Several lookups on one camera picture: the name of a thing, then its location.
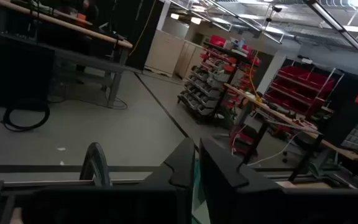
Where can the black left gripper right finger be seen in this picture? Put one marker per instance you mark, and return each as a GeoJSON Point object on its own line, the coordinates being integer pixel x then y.
{"type": "Point", "coordinates": [219, 174]}

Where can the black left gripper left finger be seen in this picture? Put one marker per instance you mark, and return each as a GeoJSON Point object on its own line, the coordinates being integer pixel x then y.
{"type": "Point", "coordinates": [182, 168]}

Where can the teal translucent plastic cup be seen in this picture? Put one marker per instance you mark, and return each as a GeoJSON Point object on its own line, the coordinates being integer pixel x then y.
{"type": "Point", "coordinates": [197, 189]}

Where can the shelf rack with grey and red bins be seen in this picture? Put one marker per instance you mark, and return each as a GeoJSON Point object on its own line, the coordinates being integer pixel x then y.
{"type": "Point", "coordinates": [207, 87]}

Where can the red and black dolly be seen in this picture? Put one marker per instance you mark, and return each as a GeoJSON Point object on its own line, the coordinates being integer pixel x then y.
{"type": "Point", "coordinates": [244, 138]}

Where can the long wooden workbench with black legs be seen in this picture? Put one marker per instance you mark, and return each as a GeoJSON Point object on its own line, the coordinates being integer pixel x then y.
{"type": "Point", "coordinates": [278, 116]}

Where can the beige storage cabinets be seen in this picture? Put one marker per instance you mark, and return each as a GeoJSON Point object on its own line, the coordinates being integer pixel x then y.
{"type": "Point", "coordinates": [166, 53]}

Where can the rack of large red bins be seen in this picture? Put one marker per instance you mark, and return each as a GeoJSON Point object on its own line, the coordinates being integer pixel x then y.
{"type": "Point", "coordinates": [297, 87]}

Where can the tall black cabinet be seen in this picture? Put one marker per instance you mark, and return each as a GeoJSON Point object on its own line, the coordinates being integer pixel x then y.
{"type": "Point", "coordinates": [141, 31]}

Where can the wooden-top workbench with grey legs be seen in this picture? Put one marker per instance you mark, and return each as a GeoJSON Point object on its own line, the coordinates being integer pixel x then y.
{"type": "Point", "coordinates": [73, 26]}

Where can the long ceiling light strip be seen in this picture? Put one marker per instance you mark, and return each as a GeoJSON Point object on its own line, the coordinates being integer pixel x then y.
{"type": "Point", "coordinates": [340, 29]}

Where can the large black box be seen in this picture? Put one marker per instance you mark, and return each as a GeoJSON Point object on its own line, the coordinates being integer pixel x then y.
{"type": "Point", "coordinates": [14, 71]}

